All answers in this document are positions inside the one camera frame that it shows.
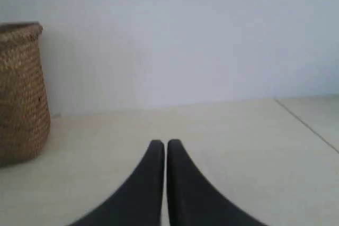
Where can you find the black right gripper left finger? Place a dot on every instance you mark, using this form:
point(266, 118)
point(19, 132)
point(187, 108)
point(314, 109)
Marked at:
point(138, 201)

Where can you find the brown woven wicker basket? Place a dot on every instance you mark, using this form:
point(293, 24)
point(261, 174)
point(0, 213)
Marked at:
point(25, 116)

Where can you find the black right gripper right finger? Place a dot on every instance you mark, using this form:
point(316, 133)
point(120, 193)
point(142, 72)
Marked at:
point(192, 199)

